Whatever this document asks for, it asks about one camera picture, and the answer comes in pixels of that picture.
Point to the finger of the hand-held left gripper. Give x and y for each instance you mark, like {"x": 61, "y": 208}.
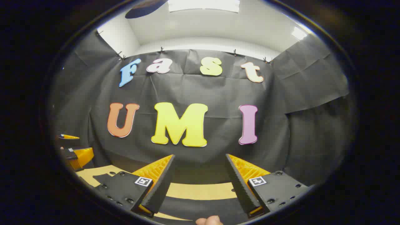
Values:
{"x": 70, "y": 137}
{"x": 81, "y": 156}

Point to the black backdrop cloth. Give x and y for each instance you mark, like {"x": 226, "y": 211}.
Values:
{"x": 218, "y": 93}

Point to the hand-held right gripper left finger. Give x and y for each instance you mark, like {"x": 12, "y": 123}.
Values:
{"x": 161, "y": 184}

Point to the dark grey jeans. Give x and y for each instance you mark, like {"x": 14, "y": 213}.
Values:
{"x": 200, "y": 210}

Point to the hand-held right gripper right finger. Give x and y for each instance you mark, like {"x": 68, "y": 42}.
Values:
{"x": 240, "y": 184}

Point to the dark round ceiling fixture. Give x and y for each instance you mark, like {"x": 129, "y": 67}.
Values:
{"x": 143, "y": 8}

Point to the small ceiling light panel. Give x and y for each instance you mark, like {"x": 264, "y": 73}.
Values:
{"x": 299, "y": 33}

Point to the large ceiling light panel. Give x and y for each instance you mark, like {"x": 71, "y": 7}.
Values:
{"x": 203, "y": 5}

